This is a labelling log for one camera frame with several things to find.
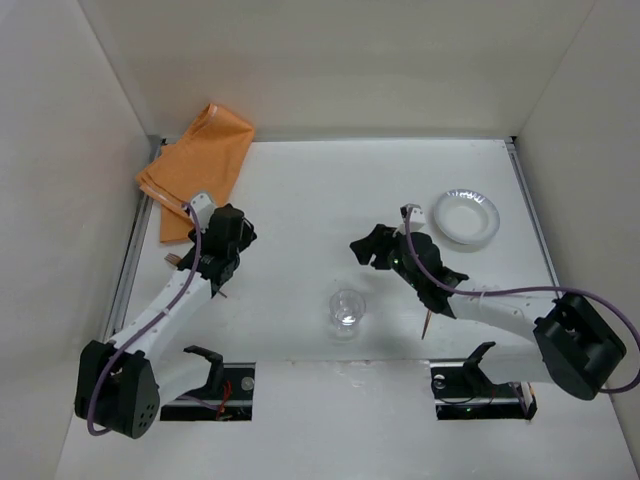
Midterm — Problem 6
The white round plate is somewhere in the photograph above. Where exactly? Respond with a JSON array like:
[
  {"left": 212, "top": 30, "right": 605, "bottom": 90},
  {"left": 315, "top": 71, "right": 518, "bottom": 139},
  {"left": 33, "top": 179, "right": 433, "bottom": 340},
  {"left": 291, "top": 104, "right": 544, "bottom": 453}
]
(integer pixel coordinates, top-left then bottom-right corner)
[{"left": 433, "top": 189, "right": 501, "bottom": 245}]

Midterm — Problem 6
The copper spoon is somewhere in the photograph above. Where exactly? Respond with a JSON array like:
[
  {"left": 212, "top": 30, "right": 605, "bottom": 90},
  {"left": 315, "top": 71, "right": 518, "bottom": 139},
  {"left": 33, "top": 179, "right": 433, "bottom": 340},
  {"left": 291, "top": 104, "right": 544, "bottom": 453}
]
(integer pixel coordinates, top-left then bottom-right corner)
[{"left": 421, "top": 310, "right": 433, "bottom": 340}]

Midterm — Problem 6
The copper fork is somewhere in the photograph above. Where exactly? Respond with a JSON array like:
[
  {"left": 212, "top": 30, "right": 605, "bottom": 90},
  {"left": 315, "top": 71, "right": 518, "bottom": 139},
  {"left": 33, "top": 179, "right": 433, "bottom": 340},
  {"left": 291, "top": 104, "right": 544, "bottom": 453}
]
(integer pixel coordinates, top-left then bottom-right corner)
[{"left": 164, "top": 253, "right": 227, "bottom": 298}]

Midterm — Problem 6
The clear drinking glass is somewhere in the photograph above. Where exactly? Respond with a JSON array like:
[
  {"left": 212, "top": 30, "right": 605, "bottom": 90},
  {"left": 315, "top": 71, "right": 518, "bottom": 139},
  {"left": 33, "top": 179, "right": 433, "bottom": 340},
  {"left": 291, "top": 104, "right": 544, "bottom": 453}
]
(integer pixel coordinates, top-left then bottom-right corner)
[{"left": 329, "top": 289, "right": 366, "bottom": 340}]

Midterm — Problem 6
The orange cloth placemat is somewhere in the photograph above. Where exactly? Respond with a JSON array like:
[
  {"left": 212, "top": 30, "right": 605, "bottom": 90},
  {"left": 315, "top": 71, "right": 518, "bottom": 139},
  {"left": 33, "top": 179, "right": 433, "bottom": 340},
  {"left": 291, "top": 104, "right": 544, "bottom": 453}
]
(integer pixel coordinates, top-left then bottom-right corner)
[{"left": 136, "top": 104, "right": 255, "bottom": 244}]

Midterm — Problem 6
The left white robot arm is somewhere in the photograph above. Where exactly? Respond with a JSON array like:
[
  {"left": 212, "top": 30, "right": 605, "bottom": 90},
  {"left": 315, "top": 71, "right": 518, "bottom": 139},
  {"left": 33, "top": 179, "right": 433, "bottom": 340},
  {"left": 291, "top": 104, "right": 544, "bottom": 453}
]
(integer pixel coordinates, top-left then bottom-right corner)
[{"left": 74, "top": 194, "right": 257, "bottom": 439}]

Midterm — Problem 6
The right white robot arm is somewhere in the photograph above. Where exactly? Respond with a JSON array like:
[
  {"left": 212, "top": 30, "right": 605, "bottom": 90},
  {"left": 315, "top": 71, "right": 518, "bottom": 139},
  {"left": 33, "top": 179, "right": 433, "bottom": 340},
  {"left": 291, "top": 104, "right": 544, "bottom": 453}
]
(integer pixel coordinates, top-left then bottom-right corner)
[{"left": 350, "top": 224, "right": 627, "bottom": 400}]

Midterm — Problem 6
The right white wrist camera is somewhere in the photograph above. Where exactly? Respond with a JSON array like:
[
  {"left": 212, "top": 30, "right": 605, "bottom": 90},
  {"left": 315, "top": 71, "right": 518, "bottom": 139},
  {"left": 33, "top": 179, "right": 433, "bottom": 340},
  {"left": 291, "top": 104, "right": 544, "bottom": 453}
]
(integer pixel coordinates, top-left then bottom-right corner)
[{"left": 393, "top": 204, "right": 427, "bottom": 237}]

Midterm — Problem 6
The left aluminium table rail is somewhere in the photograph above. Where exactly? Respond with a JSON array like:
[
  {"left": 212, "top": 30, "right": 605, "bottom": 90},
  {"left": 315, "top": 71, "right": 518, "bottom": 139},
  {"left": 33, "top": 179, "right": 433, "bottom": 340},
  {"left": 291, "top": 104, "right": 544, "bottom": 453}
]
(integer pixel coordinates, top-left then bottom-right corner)
[{"left": 102, "top": 135, "right": 167, "bottom": 341}]

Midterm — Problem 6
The aluminium table rail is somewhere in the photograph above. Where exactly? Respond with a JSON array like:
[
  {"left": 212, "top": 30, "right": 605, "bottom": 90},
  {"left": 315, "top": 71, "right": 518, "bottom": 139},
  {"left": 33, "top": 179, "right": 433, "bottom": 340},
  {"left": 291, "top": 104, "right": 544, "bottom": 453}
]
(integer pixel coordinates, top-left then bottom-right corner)
[
  {"left": 503, "top": 137, "right": 559, "bottom": 289},
  {"left": 102, "top": 135, "right": 167, "bottom": 341}
]

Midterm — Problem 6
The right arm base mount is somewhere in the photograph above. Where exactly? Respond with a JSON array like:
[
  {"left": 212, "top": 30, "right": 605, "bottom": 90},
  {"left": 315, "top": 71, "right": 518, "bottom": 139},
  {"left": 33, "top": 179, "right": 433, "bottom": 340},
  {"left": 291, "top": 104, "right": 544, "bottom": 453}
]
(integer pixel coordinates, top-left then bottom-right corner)
[{"left": 430, "top": 342, "right": 538, "bottom": 421}]

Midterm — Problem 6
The right aluminium table rail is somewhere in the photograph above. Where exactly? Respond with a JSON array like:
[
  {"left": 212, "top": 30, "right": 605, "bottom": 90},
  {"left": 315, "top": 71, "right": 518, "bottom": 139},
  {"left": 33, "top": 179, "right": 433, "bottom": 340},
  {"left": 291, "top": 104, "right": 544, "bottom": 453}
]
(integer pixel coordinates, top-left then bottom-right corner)
[{"left": 503, "top": 137, "right": 559, "bottom": 289}]

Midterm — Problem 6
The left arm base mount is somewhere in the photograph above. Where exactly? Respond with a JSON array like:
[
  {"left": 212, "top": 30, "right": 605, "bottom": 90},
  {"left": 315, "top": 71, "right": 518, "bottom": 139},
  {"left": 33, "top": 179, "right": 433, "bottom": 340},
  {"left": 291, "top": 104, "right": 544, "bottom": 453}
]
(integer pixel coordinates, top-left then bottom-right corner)
[{"left": 159, "top": 346, "right": 256, "bottom": 422}]

